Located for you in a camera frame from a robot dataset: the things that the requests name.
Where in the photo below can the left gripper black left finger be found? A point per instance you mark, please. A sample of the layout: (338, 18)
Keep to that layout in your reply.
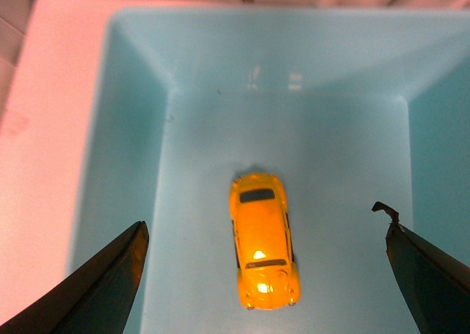
(97, 297)

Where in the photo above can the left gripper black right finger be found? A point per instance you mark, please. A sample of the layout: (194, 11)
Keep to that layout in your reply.
(434, 285)

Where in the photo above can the yellow beetle toy car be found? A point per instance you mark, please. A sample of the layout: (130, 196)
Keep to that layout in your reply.
(267, 275)

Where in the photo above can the light blue plastic bin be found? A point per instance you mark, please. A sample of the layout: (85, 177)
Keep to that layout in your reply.
(346, 107)

